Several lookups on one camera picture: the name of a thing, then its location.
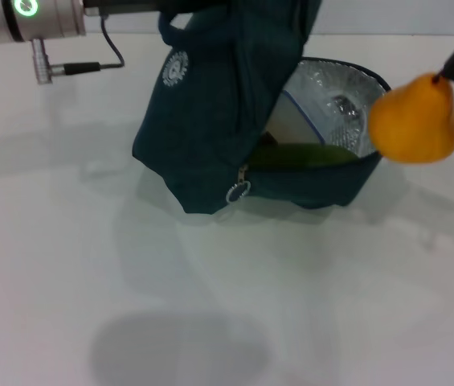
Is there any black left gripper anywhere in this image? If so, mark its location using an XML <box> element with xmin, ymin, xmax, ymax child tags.
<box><xmin>84</xmin><ymin>0</ymin><xmax>227</xmax><ymax>17</ymax></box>

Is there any orange pear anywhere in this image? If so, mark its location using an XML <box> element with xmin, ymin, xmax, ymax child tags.
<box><xmin>368</xmin><ymin>71</ymin><xmax>454</xmax><ymax>165</ymax></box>

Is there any dark teal lunch bag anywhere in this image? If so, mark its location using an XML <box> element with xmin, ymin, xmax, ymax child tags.
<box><xmin>131</xmin><ymin>0</ymin><xmax>393</xmax><ymax>216</ymax></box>

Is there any clear blue-rimmed food container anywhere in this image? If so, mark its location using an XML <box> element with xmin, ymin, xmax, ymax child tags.
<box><xmin>264</xmin><ymin>90</ymin><xmax>326</xmax><ymax>148</ymax></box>

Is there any green cucumber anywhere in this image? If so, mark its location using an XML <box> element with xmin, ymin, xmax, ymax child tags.
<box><xmin>246</xmin><ymin>142</ymin><xmax>360</xmax><ymax>170</ymax></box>

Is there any left arm silver cable plug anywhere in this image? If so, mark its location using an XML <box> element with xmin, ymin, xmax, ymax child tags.
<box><xmin>31</xmin><ymin>15</ymin><xmax>126</xmax><ymax>85</ymax></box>

